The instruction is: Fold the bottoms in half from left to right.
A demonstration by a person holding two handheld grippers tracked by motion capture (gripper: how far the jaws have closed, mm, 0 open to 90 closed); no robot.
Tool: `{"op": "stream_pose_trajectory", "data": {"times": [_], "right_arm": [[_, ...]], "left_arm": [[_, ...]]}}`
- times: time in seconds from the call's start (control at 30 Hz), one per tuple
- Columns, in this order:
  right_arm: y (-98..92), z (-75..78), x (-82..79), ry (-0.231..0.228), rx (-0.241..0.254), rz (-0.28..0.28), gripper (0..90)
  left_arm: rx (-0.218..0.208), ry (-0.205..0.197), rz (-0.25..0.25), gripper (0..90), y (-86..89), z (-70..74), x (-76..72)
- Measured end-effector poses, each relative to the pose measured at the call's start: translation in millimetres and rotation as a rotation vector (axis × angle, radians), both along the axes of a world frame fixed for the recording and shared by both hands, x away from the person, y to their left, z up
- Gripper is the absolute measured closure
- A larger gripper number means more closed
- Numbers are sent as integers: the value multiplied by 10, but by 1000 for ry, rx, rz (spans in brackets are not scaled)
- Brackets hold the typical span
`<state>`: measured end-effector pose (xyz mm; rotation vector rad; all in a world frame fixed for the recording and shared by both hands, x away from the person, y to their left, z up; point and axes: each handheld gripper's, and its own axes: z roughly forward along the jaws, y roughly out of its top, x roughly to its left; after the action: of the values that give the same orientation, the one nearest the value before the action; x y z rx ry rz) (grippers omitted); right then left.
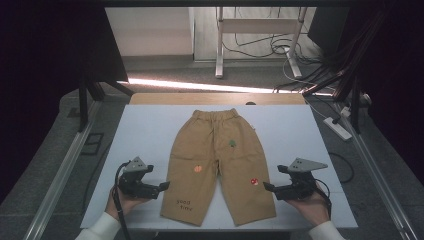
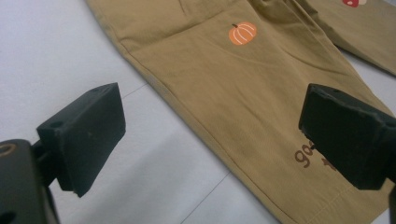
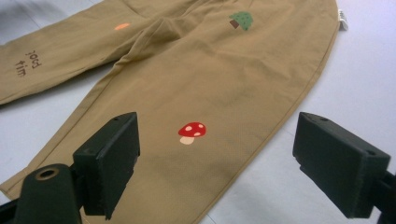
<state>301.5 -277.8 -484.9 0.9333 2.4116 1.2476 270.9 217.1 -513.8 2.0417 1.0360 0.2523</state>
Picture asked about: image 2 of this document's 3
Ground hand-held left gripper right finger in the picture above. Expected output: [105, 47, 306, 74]
[298, 82, 396, 191]

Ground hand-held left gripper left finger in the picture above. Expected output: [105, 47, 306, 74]
[32, 82, 127, 199]

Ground tan pants with pumpkin print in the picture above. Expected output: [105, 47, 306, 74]
[85, 0, 396, 224]

